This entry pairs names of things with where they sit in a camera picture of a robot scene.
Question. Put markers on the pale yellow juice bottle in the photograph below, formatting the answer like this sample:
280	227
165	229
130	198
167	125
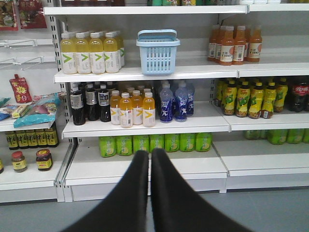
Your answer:
112	64
67	54
82	54
96	53

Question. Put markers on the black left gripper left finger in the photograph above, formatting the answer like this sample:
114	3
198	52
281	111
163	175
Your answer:
124	209

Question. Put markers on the red lid sauce jar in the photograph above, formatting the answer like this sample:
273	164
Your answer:
44	160

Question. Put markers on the red hanging snack bag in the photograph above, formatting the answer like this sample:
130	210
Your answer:
31	14

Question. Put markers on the blue snack bag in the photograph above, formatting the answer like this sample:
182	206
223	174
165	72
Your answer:
43	109

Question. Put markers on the green tea bottle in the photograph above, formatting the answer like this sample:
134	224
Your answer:
156	141
187	142
203	141
107	145
171	142
140	142
124	145

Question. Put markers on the orange yellow juice bottle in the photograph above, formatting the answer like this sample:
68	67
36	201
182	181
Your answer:
137	107
115	107
126	112
148	112

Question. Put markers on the light blue plastic basket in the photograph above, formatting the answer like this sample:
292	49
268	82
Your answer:
158	49

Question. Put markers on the orange C100 juice bottle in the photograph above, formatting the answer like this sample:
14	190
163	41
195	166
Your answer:
255	45
239	46
227	47

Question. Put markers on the yellow iced tea bottle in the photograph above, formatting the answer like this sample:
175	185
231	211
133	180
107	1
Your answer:
243	96
229	96
268	101
281	92
256	99

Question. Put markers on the blue sports drink bottle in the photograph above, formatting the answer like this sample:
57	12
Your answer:
166	97
181	98
190	102

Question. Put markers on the red spouted sauce pouch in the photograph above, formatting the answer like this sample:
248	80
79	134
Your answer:
21	90

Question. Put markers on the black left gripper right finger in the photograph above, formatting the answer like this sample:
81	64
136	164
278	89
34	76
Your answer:
177	207

